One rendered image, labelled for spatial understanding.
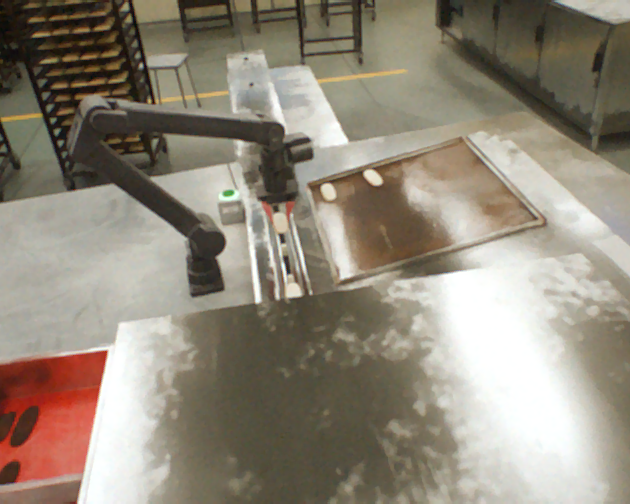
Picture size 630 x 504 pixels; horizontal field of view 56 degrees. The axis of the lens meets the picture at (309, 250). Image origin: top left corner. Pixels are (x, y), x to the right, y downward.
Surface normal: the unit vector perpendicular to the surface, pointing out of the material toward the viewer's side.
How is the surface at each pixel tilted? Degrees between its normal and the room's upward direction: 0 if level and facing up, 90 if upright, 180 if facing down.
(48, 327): 0
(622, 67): 90
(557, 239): 10
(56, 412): 0
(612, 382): 0
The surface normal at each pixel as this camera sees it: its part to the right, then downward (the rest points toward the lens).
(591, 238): -0.25, -0.79
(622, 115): 0.15, 0.54
